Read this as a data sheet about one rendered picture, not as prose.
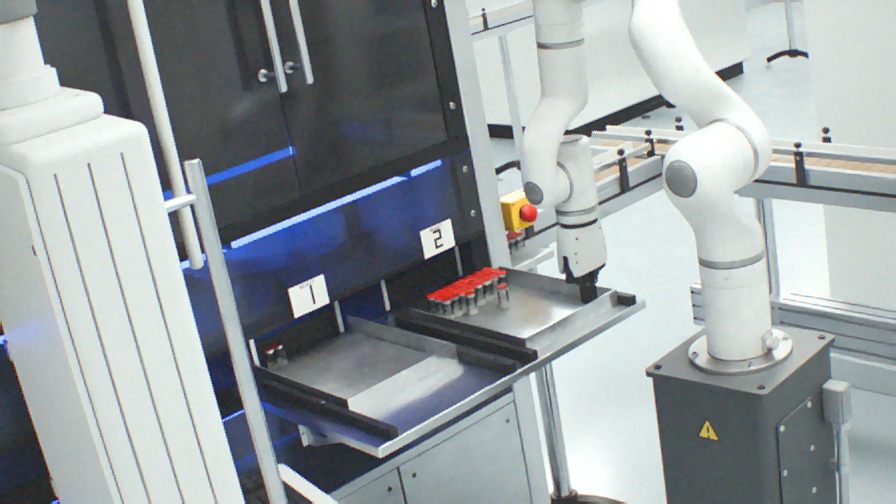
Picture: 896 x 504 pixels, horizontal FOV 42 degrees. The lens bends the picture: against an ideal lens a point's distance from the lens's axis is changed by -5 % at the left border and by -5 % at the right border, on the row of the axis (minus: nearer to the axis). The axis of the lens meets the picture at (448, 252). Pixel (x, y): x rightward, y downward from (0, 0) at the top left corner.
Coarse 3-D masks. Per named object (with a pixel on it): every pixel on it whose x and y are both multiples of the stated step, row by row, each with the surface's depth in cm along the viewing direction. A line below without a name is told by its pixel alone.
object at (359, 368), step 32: (352, 320) 254; (320, 352) 247; (352, 352) 244; (384, 352) 241; (416, 352) 239; (448, 352) 230; (288, 384) 230; (320, 384) 232; (352, 384) 229; (384, 384) 220
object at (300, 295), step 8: (312, 280) 239; (320, 280) 240; (296, 288) 236; (304, 288) 238; (320, 288) 240; (296, 296) 237; (304, 296) 238; (320, 296) 241; (296, 304) 237; (304, 304) 238; (312, 304) 239; (320, 304) 241; (296, 312) 237; (304, 312) 238
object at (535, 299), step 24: (528, 288) 261; (552, 288) 256; (576, 288) 251; (600, 288) 245; (480, 312) 253; (504, 312) 250; (528, 312) 248; (552, 312) 246; (576, 312) 235; (600, 312) 240; (504, 336) 232; (528, 336) 228; (552, 336) 232
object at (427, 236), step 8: (440, 224) 259; (448, 224) 260; (424, 232) 256; (432, 232) 258; (448, 232) 261; (424, 240) 256; (432, 240) 258; (440, 240) 259; (448, 240) 261; (424, 248) 257; (432, 248) 258; (440, 248) 260
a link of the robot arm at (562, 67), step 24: (552, 48) 219; (576, 48) 219; (552, 72) 221; (576, 72) 221; (552, 96) 223; (576, 96) 222; (552, 120) 222; (528, 144) 223; (552, 144) 221; (528, 168) 224; (552, 168) 222; (528, 192) 226; (552, 192) 223
